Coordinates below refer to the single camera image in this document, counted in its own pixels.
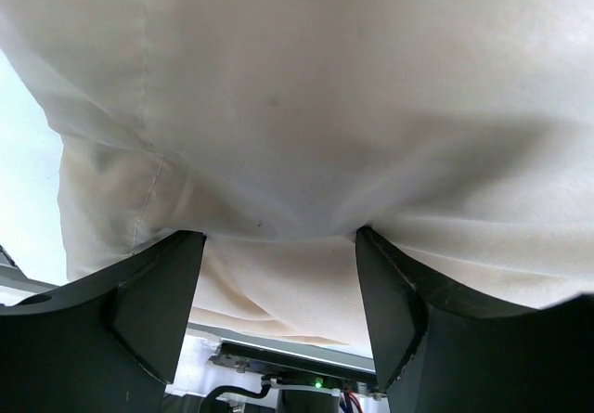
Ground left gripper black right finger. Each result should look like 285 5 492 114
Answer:
355 227 593 412

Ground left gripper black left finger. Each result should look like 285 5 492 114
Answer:
1 231 205 412

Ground beige trousers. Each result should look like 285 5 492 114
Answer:
1 0 593 349

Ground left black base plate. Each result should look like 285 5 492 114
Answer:
210 342 379 395

